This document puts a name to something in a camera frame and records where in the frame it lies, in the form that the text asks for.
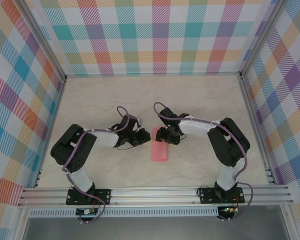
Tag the thin aluminium frame bar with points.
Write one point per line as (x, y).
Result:
(152, 74)

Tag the aluminium side rail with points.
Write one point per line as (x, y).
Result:
(255, 125)
(56, 110)

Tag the black labelled control box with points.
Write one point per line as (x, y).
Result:
(83, 212)

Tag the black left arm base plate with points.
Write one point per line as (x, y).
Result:
(103, 196)

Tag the pink cloth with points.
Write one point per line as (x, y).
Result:
(160, 152)

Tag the aluminium frame post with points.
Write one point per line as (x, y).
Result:
(43, 41)
(261, 37)

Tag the wide aluminium mounting rail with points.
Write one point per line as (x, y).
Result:
(152, 196)

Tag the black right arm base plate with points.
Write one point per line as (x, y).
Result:
(207, 196)

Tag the small green-lit circuit board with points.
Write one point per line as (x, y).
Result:
(227, 210)

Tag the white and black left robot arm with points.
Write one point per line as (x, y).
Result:
(77, 147)

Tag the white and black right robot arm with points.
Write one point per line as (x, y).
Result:
(197, 127)

